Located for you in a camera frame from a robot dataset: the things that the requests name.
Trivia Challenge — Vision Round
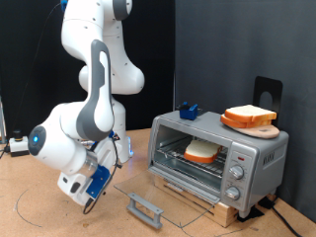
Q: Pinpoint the silver toaster oven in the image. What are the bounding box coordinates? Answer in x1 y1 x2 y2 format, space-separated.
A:
146 107 290 219

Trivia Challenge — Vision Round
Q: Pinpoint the grey metal pole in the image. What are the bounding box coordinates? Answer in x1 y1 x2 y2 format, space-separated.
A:
0 97 7 144

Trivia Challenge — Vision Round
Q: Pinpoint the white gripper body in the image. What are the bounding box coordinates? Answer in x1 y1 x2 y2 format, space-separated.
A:
56 137 119 207

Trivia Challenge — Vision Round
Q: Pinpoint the round wooden board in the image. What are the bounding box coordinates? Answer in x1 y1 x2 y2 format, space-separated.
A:
230 123 280 140

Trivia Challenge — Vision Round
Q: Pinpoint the slotted wooden block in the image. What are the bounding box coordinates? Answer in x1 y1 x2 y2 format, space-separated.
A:
154 174 240 229

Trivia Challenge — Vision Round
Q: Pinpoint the emergency stop button box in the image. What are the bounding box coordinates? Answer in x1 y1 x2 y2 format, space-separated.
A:
8 129 32 158

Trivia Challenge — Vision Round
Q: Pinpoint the silver oven knob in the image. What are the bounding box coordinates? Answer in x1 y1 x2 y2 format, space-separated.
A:
229 164 246 181
224 186 241 201

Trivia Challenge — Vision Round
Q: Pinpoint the thin hanging black cable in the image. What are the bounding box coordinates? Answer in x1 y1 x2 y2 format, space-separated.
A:
0 1 64 156

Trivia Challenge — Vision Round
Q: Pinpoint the metal oven rack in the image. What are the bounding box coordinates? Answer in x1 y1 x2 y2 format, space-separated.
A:
156 136 230 179

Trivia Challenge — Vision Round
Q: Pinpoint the black metal bookend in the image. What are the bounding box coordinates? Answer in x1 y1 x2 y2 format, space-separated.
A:
252 76 284 127

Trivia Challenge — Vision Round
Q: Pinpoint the black oven power cable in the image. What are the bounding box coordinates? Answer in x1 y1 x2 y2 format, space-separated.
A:
271 206 304 237

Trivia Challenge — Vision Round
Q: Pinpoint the black foot pad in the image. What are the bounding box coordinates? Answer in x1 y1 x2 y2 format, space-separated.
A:
258 197 277 210

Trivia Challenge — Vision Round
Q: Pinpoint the white bread slice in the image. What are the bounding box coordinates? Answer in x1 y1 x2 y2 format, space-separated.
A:
183 138 224 165
224 104 278 124
219 114 274 130

